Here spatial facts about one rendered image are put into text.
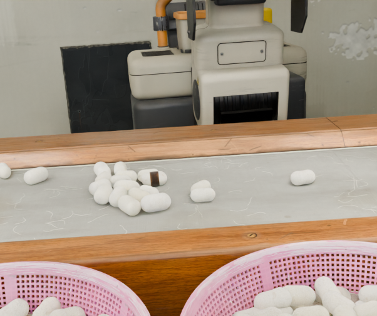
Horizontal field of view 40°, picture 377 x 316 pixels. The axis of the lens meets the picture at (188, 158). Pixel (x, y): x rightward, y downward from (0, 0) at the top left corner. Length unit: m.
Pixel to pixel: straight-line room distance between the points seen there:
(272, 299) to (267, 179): 0.30
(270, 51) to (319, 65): 1.59
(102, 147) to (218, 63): 0.52
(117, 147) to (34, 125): 1.93
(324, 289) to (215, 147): 0.41
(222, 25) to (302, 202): 0.73
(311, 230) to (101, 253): 0.21
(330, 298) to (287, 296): 0.04
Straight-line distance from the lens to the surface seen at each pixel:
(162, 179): 0.72
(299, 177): 0.71
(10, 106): 2.77
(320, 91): 2.93
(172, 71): 1.53
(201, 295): 0.44
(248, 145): 0.85
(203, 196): 0.66
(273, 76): 1.29
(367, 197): 0.69
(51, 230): 0.64
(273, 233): 0.53
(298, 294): 0.49
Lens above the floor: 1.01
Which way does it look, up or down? 18 degrees down
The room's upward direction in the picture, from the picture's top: 3 degrees counter-clockwise
